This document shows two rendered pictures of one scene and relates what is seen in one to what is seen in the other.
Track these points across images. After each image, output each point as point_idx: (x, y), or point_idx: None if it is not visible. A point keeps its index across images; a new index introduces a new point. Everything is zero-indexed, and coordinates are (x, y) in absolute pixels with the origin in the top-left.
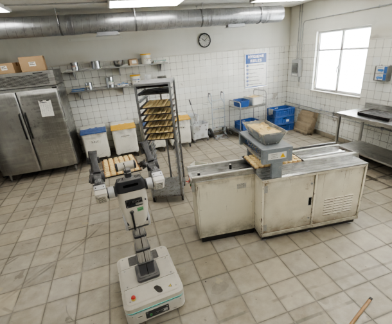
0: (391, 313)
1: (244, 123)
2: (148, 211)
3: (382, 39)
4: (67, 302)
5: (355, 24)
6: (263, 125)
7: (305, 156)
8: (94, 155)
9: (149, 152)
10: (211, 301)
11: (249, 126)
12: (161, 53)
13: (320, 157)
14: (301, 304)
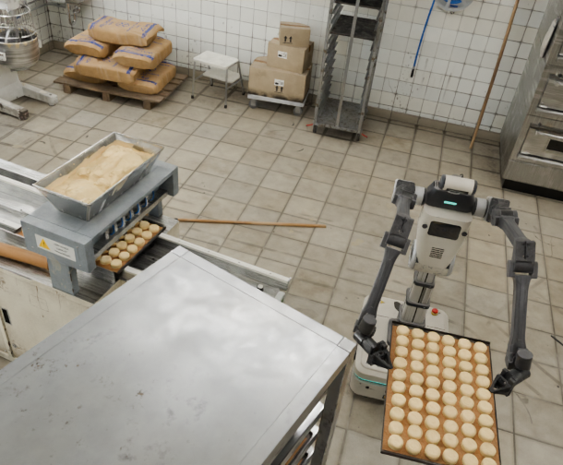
0: (178, 208)
1: (100, 196)
2: (414, 239)
3: None
4: (532, 429)
5: None
6: (57, 190)
7: (19, 210)
8: (517, 234)
9: (402, 202)
10: (325, 308)
11: (95, 196)
12: None
13: (29, 185)
14: (238, 253)
